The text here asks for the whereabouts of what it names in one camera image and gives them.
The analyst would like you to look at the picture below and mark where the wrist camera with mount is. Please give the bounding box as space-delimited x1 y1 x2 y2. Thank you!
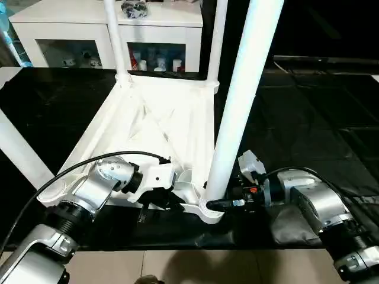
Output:
133 160 179 205
237 149 265 185

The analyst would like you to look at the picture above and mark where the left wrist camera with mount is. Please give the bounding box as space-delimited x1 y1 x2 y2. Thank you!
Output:
133 160 179 205

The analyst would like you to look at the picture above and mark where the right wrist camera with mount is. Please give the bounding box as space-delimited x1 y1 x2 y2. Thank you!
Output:
237 149 265 185

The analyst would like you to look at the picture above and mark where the black flat bar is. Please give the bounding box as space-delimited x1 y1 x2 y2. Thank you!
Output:
273 56 379 66

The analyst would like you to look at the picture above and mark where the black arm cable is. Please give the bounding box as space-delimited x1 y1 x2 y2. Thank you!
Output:
0 150 172 256
259 166 379 215

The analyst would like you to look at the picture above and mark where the white plastic table leg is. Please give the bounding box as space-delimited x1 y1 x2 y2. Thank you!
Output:
204 0 285 205
205 0 229 87
103 0 131 84
0 109 56 191

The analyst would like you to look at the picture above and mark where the red bottle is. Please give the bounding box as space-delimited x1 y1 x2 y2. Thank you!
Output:
130 49 142 69

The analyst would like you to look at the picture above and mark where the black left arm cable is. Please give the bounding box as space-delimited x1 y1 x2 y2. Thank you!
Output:
0 150 172 256

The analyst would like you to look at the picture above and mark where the white plastic table top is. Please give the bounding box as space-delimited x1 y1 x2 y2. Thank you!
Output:
37 74 226 224

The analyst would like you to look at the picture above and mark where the white board strip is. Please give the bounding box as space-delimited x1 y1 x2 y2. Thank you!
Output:
0 66 24 91

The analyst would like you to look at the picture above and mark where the teal plastic tube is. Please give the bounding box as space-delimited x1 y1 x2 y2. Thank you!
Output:
0 3 34 67

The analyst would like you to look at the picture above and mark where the white cabinet with glass doors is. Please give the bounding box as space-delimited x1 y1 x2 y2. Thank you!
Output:
8 0 204 73

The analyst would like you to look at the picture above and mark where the black work mat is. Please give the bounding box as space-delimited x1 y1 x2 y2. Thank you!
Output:
0 65 379 252

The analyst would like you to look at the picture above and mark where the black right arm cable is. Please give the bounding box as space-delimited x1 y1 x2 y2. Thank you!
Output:
259 166 379 215

